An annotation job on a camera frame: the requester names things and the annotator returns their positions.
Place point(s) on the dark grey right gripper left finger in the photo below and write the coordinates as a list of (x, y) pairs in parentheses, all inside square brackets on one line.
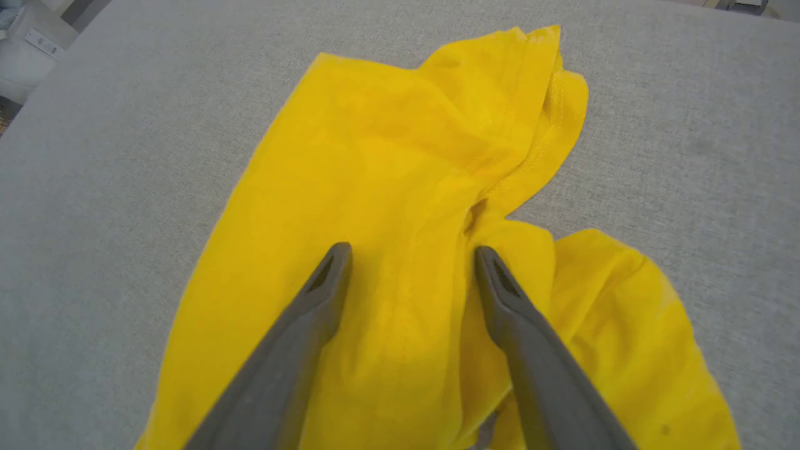
[(294, 350)]

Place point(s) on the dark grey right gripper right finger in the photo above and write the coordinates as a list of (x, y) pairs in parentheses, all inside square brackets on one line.
[(537, 369)]

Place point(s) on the yellow cartoon print t-shirt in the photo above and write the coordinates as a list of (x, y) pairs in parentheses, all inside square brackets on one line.
[(387, 187)]

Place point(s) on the grey fabric sofa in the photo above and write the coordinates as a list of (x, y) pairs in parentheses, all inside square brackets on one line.
[(125, 219)]

